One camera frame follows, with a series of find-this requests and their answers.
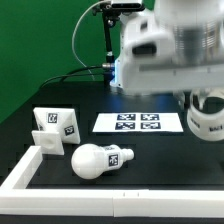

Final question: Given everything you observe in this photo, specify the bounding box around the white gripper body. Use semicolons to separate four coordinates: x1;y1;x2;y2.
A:
119;13;224;95

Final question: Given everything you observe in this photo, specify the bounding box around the white lamp shade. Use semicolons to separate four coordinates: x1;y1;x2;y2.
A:
187;88;224;141

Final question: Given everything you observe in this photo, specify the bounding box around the white lamp base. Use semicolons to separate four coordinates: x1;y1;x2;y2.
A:
32;107;80;155

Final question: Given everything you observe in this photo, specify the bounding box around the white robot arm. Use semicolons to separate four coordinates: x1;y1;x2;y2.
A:
110;0;224;95

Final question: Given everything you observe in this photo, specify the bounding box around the white marker sheet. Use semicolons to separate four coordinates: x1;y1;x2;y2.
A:
93;112;183;133

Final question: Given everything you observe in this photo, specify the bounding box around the white light bulb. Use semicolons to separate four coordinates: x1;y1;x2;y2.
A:
71;144;134;179

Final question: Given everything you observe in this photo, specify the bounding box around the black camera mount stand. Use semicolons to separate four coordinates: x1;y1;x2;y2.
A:
93;0;145;85

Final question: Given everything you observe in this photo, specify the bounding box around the black cable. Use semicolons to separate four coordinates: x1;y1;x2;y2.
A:
40;65;111;89

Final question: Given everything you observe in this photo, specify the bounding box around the grey cable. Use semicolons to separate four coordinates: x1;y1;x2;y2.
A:
71;0;111;69

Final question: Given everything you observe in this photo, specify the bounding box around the white frame wall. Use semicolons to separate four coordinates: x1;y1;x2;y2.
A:
0;146;224;218

